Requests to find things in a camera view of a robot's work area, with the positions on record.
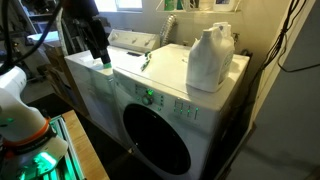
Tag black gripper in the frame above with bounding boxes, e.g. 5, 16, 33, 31
79, 18, 112, 64

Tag bright window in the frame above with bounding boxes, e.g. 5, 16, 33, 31
94, 0, 144, 13

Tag white top-load laundry machine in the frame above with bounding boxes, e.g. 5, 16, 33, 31
64, 28, 161, 141

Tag green box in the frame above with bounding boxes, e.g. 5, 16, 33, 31
163, 0, 176, 11

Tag grey washer control knob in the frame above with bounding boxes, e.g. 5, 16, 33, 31
141, 94, 154, 106

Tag white detergent jug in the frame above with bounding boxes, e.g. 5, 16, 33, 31
185, 21, 236, 94

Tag dark round washer door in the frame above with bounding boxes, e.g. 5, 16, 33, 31
122, 103, 192, 176

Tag white front-load washing machine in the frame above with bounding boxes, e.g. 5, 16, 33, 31
111, 43, 251, 180

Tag white labelled container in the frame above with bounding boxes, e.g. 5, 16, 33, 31
213, 0, 236, 12

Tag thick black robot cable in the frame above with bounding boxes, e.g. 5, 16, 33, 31
0, 0, 64, 76

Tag silver foil dryer duct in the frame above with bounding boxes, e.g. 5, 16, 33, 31
159, 13, 178, 47

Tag white cable bundle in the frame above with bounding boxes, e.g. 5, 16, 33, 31
183, 0, 201, 11

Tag white wire wall shelf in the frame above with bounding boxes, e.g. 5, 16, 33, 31
154, 0, 243, 15

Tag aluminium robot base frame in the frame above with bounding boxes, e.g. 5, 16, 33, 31
49, 114, 86, 180

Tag black cable bundle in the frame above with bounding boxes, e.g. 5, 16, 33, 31
248, 0, 320, 98

